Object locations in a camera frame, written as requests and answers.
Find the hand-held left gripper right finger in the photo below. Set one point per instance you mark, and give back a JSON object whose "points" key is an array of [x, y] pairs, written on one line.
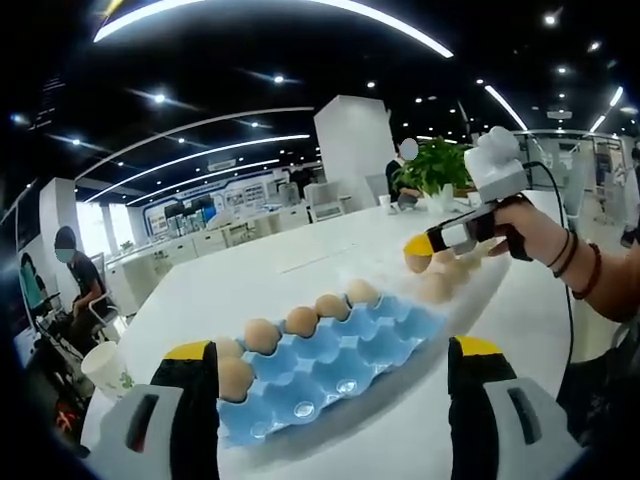
{"points": [[477, 430]]}

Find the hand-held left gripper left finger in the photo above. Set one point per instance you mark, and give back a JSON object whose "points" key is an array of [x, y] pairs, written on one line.
{"points": [[170, 440]]}

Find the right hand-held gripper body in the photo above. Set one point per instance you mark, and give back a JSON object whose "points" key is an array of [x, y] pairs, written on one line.
{"points": [[495, 167]]}

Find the brown chicken egg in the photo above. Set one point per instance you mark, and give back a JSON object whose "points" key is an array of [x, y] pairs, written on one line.
{"points": [[332, 307], [301, 321], [236, 377], [231, 347], [362, 291], [261, 336], [419, 263]]}

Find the blue egg tray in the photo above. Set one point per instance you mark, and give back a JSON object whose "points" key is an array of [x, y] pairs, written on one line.
{"points": [[350, 345]]}

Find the white foam egg holder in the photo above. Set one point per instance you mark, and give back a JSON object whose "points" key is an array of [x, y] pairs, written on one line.
{"points": [[475, 300]]}

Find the person's right hand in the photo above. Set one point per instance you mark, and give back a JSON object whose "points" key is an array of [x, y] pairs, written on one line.
{"points": [[537, 235]]}

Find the grey rounded object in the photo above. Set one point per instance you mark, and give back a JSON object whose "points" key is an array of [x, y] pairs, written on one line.
{"points": [[407, 202]]}

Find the green potted plant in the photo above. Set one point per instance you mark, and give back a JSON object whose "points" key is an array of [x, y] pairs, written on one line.
{"points": [[435, 167]]}

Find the white paper cup green print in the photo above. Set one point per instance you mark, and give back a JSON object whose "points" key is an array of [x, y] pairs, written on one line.
{"points": [[105, 367]]}

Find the white square pillar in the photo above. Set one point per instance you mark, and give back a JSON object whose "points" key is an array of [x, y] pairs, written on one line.
{"points": [[57, 205], [350, 150]]}

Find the person's dark clothing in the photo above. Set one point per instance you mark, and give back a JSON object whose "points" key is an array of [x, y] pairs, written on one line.
{"points": [[607, 390]]}

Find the white mesh office chair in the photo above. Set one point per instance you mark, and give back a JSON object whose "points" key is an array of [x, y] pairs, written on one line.
{"points": [[325, 200]]}

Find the black equipment cart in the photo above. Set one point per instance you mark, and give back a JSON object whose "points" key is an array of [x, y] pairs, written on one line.
{"points": [[50, 360]]}

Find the white table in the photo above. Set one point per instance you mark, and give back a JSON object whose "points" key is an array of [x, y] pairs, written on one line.
{"points": [[225, 280]]}

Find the white cabinet row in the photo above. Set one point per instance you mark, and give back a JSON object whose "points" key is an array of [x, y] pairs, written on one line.
{"points": [[190, 247]]}

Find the black desktop monitor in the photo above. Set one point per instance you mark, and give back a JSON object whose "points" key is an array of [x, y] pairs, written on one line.
{"points": [[201, 203], [172, 210]]}

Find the ceiling air conditioner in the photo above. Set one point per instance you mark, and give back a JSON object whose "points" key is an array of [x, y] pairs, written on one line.
{"points": [[221, 163]]}

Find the blue framed display wall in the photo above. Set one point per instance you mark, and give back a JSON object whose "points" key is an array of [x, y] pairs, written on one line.
{"points": [[245, 192]]}

